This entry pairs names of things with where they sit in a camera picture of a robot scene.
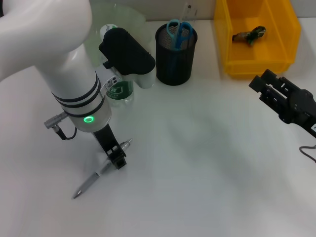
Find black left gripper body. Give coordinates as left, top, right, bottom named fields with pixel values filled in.
left=93, top=123, right=117, bottom=154

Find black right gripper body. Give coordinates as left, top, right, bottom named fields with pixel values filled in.
left=287, top=89, right=316, bottom=138

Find silver pen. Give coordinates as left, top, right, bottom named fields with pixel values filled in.
left=71, top=138, right=134, bottom=199

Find green plastic wrapper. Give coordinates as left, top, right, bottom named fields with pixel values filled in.
left=232, top=26, right=267, bottom=47

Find clear water bottle green label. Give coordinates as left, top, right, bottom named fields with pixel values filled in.
left=100, top=23, right=135, bottom=107

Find blue scissors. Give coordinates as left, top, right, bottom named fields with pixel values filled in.
left=165, top=19, right=194, bottom=75

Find transparent plastic ruler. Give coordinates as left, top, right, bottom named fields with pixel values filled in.
left=175, top=0, right=199, bottom=38

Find black mesh pen holder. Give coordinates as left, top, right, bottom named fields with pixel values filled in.
left=155, top=22, right=198, bottom=86

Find green translucent fruit bowl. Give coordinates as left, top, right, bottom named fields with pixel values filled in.
left=83, top=3, right=153, bottom=67

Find yellow plastic bin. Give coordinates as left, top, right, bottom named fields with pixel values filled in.
left=213, top=0, right=302, bottom=79

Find grey right gripper cable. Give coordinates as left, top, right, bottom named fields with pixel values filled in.
left=299, top=144, right=316, bottom=163

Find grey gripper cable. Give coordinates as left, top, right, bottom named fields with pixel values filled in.
left=43, top=112, right=79, bottom=141
left=299, top=144, right=316, bottom=163

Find grey left gripper cable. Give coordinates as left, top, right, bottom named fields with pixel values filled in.
left=43, top=112, right=79, bottom=141

